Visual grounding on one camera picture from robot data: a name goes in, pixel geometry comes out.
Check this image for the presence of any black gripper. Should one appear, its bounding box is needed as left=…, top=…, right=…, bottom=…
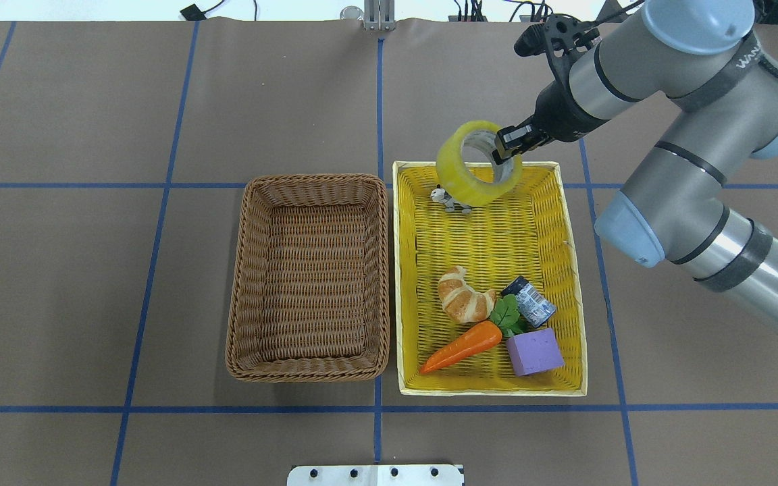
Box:
left=492, top=81, right=608, bottom=165

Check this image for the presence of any yellow clear tape roll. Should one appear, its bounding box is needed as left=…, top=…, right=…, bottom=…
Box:
left=436, top=120, right=523, bottom=207

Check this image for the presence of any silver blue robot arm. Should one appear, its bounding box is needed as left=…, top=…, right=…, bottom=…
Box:
left=489, top=1, right=778, bottom=335

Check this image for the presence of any yellow woven basket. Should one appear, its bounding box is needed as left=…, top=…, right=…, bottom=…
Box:
left=392, top=162, right=589, bottom=397

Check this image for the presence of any brown wicker basket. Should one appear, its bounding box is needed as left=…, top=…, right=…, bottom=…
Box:
left=225, top=174, right=391, bottom=383

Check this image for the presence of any panda figurine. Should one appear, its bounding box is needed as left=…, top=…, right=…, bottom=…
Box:
left=430, top=184, right=473, bottom=213

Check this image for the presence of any toy croissant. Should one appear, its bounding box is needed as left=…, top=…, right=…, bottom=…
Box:
left=436, top=265, right=498, bottom=323

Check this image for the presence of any small blue labelled can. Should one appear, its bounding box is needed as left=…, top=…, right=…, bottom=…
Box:
left=500, top=275, right=558, bottom=329

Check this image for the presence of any orange toy carrot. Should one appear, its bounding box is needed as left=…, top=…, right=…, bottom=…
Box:
left=419, top=294, right=525, bottom=375

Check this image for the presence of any purple foam cube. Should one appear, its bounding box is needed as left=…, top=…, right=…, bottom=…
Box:
left=506, top=328, right=565, bottom=377

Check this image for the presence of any small black usb device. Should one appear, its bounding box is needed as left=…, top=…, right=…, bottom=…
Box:
left=180, top=4, right=207, bottom=22

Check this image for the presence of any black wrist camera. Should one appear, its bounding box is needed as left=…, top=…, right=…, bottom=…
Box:
left=513, top=13, right=601, bottom=77

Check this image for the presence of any aluminium frame post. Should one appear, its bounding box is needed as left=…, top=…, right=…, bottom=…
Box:
left=362, top=0, right=397, bottom=32

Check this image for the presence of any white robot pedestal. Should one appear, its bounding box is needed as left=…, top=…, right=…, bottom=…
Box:
left=286, top=464, right=466, bottom=485

